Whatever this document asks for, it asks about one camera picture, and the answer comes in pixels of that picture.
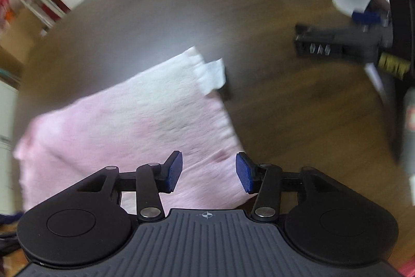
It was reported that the pink towel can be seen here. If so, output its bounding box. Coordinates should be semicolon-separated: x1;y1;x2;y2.
13;46;257;213

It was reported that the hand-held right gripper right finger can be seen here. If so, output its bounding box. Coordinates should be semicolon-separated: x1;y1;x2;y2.
236;152;341;222

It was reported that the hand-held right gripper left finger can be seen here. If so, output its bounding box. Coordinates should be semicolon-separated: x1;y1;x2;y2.
76;150;183;220

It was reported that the dark slanted bar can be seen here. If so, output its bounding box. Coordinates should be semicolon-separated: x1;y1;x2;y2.
373;65;404;162

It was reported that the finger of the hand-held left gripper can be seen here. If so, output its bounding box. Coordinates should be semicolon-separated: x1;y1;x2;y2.
352;10;390;27
294;23;381;63

